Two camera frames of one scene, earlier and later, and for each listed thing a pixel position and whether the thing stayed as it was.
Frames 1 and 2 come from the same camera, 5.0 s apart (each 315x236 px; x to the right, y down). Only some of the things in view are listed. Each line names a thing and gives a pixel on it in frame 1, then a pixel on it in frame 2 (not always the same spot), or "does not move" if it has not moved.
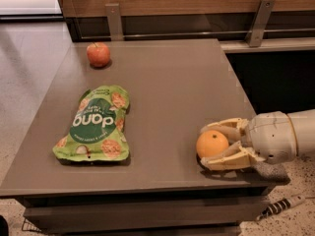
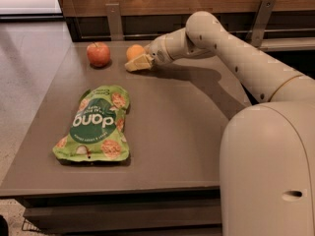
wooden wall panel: (91, 0) does not move
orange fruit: (212, 143) to (134, 51)
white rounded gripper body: (271, 138) to (158, 53)
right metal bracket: (260, 22) does not move
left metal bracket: (114, 18) does not move
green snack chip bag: (96, 131) does not move
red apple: (98, 54) does not move
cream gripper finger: (237, 157) to (143, 62)
